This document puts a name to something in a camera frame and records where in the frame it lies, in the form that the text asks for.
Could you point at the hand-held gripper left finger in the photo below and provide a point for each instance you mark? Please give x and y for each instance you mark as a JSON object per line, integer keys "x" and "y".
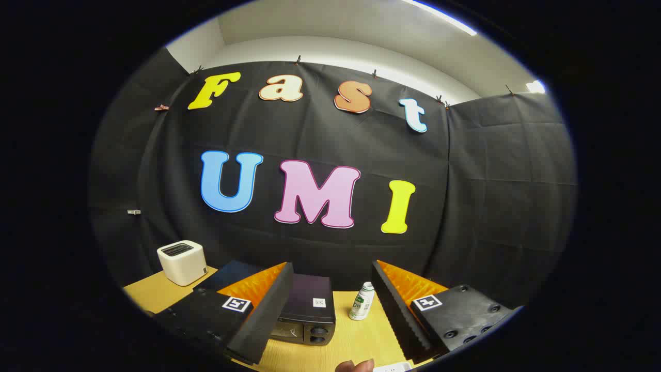
{"x": 268, "y": 305}

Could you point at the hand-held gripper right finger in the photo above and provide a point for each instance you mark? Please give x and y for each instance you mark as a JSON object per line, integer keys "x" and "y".
{"x": 397, "y": 310}

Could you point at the black toaster oven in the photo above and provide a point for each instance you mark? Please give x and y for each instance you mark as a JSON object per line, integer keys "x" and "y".
{"x": 307, "y": 299}

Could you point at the white bread toaster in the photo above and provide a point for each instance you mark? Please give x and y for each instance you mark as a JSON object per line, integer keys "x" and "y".
{"x": 181, "y": 261}

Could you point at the white bottle with green label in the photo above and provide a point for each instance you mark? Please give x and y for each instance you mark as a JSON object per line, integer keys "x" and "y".
{"x": 362, "y": 302}

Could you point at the red clip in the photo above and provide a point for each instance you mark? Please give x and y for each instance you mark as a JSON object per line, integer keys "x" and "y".
{"x": 162, "y": 107}

